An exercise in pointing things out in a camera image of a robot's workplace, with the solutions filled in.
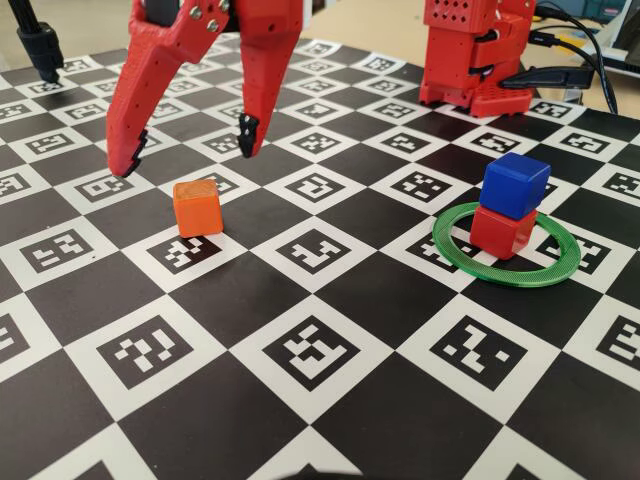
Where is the red-orange lattice robot base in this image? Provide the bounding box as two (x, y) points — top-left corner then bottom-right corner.
(418, 82), (533, 119)

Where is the thick black power cable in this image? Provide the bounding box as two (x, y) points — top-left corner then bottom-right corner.
(534, 3), (620, 114)

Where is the red-orange gripper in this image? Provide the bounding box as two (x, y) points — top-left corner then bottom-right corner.
(106, 0), (306, 178)

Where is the thin black usb cable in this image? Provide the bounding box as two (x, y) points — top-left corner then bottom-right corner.
(555, 34), (604, 69)

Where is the black tripod leg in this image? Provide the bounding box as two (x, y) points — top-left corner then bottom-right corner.
(7, 0), (65, 84)

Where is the black white marker checkerboard mat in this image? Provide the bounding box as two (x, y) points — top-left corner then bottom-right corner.
(0, 28), (640, 480)

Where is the teal box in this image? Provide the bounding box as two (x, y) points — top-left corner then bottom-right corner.
(569, 0), (602, 21)

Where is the white flat device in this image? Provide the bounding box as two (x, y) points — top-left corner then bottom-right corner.
(598, 47), (640, 76)

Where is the green ring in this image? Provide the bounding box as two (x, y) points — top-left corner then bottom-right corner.
(432, 202), (582, 290)

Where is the red cube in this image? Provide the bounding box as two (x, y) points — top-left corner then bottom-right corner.
(469, 205), (539, 261)

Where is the blue cube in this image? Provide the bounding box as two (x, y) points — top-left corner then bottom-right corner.
(480, 152), (552, 220)

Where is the orange cube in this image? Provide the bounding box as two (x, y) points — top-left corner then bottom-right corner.
(172, 179), (224, 239)

